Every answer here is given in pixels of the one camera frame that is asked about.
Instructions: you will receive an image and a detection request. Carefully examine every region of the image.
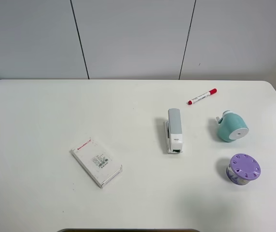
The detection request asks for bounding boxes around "teal pencil sharpener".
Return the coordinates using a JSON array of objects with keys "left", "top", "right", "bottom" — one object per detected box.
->
[{"left": 216, "top": 110, "right": 249, "bottom": 142}]

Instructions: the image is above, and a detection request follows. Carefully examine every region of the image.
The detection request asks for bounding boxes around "white grey stapler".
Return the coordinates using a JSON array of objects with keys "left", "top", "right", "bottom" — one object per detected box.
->
[{"left": 164, "top": 108, "right": 183, "bottom": 154}]

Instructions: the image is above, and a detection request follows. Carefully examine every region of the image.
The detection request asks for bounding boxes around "white flat cardboard box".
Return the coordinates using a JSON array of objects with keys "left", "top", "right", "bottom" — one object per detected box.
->
[{"left": 70, "top": 137, "right": 123, "bottom": 188}]

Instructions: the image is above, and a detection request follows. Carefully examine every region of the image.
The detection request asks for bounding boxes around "red white marker pen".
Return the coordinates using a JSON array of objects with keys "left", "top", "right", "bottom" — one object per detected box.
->
[{"left": 187, "top": 88, "right": 217, "bottom": 105}]

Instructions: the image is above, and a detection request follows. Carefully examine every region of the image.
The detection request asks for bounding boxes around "purple lidded round container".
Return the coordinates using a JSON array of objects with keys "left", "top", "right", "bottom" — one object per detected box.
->
[{"left": 226, "top": 154, "right": 261, "bottom": 185}]

